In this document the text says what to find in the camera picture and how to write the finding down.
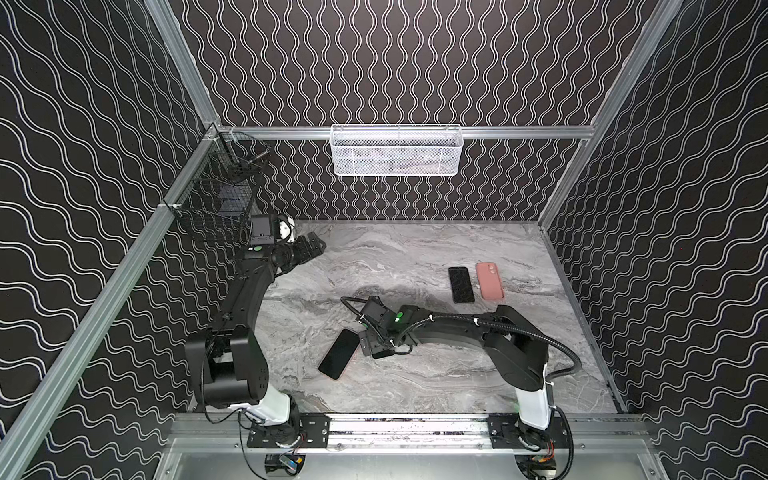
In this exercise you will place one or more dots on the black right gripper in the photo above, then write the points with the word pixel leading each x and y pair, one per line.
pixel 369 327

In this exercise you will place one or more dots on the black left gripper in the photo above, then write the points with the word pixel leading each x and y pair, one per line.
pixel 305 248

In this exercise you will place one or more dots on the black smartphone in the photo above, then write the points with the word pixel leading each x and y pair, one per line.
pixel 461 285

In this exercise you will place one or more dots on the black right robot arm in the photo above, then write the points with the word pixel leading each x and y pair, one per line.
pixel 524 357

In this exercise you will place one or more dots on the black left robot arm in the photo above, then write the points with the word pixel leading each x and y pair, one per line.
pixel 229 371

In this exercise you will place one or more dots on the black phone pink case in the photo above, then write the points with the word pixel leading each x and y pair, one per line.
pixel 339 354

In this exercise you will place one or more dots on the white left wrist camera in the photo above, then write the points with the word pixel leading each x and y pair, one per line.
pixel 286 228

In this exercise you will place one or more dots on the white wire basket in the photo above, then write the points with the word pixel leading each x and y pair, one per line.
pixel 387 150

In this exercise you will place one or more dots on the black wire basket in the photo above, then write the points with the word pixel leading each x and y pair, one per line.
pixel 217 204

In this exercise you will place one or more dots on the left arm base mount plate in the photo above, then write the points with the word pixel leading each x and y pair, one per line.
pixel 307 431

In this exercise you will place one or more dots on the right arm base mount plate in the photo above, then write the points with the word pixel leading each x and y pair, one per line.
pixel 507 431

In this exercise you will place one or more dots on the aluminium front rail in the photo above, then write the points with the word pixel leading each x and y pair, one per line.
pixel 415 433

